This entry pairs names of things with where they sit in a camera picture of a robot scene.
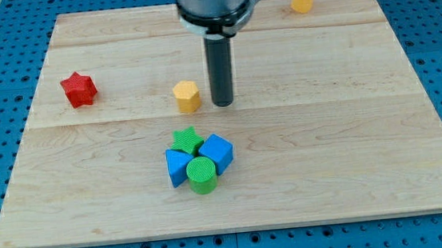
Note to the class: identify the red star block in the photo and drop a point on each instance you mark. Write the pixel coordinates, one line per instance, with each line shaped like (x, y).
(79, 90)

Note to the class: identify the wooden board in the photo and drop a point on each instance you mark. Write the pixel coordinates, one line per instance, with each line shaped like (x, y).
(329, 124)

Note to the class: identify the blue cube block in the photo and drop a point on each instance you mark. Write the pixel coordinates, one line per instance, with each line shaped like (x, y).
(219, 150)

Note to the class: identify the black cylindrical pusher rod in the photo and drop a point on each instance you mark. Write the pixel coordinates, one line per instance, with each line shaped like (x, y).
(219, 63)

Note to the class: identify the yellow hexagon block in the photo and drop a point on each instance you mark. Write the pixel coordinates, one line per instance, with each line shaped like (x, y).
(188, 96)

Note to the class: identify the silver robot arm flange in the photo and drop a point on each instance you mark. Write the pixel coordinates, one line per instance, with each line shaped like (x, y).
(215, 19)

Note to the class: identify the green star block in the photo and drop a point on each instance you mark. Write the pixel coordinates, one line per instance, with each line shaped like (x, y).
(187, 140)

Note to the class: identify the blue triangle block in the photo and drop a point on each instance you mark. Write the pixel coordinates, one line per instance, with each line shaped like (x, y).
(177, 161)

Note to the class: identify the green cylinder block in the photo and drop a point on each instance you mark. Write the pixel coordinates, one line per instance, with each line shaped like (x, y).
(202, 175)

